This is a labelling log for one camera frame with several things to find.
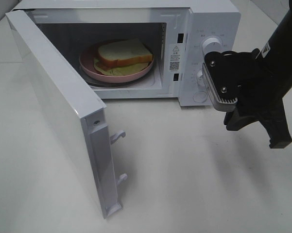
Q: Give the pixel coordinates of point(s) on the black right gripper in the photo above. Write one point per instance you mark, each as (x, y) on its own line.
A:
(263, 83)

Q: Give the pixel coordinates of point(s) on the white timer knob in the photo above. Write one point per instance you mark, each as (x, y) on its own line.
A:
(200, 79)

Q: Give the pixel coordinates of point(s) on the sandwich with lettuce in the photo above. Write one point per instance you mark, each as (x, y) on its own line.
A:
(124, 53)

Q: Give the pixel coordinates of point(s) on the pink plate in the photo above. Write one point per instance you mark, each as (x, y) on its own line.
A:
(91, 52)

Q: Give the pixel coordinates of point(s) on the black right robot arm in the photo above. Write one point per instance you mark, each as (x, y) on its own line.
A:
(280, 42)

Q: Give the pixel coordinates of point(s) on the upper white power knob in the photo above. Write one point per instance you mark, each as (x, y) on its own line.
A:
(211, 44)

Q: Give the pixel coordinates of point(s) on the glass microwave turntable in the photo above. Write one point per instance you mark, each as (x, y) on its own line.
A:
(107, 83)

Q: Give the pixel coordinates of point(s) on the white microwave oven body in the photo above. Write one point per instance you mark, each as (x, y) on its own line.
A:
(173, 30)

